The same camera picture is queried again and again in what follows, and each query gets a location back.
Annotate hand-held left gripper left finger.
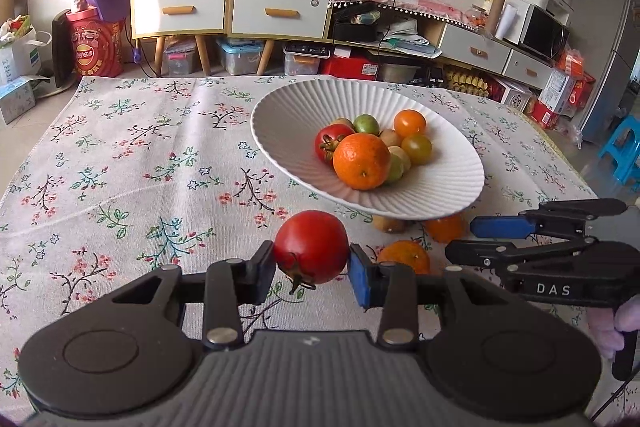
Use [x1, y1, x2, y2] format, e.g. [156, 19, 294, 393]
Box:
[102, 241, 277, 350]

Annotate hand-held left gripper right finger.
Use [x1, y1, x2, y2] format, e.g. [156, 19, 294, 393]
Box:
[348, 243, 498, 348]

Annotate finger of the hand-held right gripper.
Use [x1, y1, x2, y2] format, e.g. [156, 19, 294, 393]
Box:
[470, 198, 628, 239]
[445, 237, 601, 275]

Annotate orange cherry tomato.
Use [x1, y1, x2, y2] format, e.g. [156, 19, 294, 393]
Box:
[424, 213, 468, 244]
[393, 109, 427, 138]

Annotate orange mandarin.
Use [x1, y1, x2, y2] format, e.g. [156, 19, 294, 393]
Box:
[332, 133, 392, 192]
[376, 239, 432, 276]

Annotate red tomato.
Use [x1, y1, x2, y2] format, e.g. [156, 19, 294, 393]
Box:
[273, 210, 349, 295]
[314, 123, 356, 166]

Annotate yellow-brown cherry tomato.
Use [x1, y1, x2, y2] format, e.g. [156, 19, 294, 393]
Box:
[401, 134, 434, 166]

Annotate elongated green plum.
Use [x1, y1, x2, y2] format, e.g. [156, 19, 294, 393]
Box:
[384, 146, 412, 186]

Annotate white ribbed plate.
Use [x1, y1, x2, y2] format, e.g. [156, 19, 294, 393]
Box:
[250, 77, 486, 222]

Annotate person's right hand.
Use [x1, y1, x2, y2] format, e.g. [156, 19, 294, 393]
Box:
[589, 304, 638, 358]

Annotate red gift box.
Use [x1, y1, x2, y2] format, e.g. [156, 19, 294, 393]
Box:
[527, 99, 561, 130]

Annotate blue plastic stool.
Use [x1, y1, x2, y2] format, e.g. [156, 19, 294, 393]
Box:
[597, 114, 640, 188]

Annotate yellow egg trays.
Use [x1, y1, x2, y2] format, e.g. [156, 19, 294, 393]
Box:
[445, 67, 493, 98]

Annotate white blue carton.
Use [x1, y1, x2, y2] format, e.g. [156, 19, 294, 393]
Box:
[537, 68, 581, 115]

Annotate floral tablecloth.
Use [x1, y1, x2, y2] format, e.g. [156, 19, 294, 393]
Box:
[0, 74, 601, 408]

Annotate low wooden sideboard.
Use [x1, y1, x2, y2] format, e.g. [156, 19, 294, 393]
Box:
[330, 2, 556, 90]

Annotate metal bowl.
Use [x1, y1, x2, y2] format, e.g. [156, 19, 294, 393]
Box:
[377, 63, 423, 84]

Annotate black microwave oven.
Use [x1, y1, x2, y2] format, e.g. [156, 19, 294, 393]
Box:
[505, 0, 571, 60]

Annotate grey refrigerator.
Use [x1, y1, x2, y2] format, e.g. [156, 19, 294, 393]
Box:
[570, 0, 640, 145]

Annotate red flat box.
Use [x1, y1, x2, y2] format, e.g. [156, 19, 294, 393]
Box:
[320, 56, 381, 80]

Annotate blue-lidded clear storage box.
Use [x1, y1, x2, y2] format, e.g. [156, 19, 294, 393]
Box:
[217, 39, 265, 76]

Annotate dark-lidded clear storage box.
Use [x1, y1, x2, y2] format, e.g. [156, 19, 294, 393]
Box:
[282, 44, 331, 76]

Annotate black case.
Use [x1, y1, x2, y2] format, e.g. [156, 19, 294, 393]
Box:
[332, 2, 383, 42]

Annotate red round drum tin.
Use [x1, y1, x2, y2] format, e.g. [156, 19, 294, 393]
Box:
[65, 4, 126, 78]

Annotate black speaker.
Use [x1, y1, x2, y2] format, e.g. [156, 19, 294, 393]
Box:
[50, 8, 76, 88]

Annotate blue white tissue box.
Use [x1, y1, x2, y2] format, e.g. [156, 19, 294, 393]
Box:
[0, 76, 38, 126]

